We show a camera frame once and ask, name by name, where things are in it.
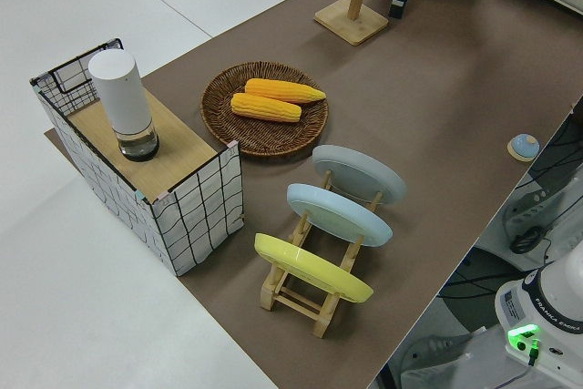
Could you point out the white power strip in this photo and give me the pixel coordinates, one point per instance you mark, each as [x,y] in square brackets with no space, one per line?
[528,211]

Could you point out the light blue plate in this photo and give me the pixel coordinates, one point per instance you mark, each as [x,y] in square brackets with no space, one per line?
[337,216]

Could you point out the white cylindrical bottle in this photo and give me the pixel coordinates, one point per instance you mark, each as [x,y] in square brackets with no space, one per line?
[120,93]

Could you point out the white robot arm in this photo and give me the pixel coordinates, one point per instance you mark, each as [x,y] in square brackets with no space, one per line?
[560,311]

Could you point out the round wicker basket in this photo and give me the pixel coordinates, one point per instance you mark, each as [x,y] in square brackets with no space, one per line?
[273,136]

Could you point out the brown table mat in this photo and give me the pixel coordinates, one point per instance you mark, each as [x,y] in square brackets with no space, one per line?
[432,88]

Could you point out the wooden mug tree stand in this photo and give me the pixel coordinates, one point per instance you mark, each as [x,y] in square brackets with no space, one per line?
[350,27]

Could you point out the yellow plate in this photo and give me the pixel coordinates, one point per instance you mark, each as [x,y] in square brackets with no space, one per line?
[309,270]

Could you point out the grey plate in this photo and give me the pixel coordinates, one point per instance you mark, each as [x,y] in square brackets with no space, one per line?
[360,170]

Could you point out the wooden plate rack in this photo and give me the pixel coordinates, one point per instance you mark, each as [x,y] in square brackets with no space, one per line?
[296,304]

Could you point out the yellow corn cob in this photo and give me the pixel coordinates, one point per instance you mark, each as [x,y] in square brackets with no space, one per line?
[264,107]
[282,89]

